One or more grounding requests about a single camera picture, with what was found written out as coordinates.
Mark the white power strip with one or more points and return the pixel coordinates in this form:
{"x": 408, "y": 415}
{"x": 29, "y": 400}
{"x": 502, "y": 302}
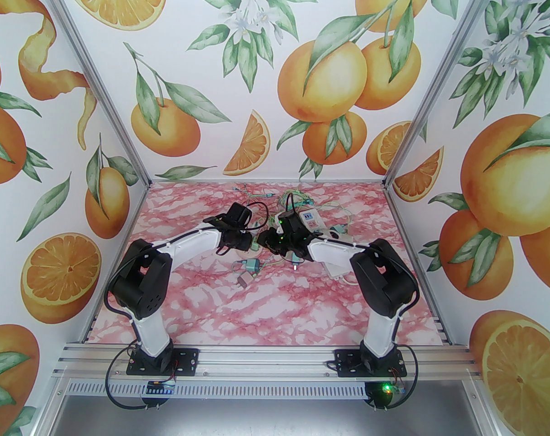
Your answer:
{"x": 310, "y": 218}

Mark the grey power plug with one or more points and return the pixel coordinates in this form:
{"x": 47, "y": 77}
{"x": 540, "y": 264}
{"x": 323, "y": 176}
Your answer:
{"x": 244, "y": 281}

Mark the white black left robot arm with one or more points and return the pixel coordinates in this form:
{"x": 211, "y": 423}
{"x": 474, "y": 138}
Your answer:
{"x": 191, "y": 243}

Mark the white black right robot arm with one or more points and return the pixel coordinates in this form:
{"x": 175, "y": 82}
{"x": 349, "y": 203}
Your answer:
{"x": 334, "y": 250}

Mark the perforated metal strip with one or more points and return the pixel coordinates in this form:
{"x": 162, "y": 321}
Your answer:
{"x": 266, "y": 389}

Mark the small controller board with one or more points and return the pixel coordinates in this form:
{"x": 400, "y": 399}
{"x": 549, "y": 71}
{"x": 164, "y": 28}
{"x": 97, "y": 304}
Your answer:
{"x": 393, "y": 388}

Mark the aluminium front rail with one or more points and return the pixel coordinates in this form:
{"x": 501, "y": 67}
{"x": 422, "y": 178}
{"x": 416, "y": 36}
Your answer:
{"x": 266, "y": 361}

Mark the slotted aluminium side rail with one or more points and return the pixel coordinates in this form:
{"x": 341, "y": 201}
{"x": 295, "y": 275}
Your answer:
{"x": 89, "y": 329}
{"x": 445, "y": 332}

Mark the aluminium frame post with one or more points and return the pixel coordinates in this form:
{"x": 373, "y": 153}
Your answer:
{"x": 482, "y": 407}
{"x": 52, "y": 407}
{"x": 97, "y": 80}
{"x": 438, "y": 80}

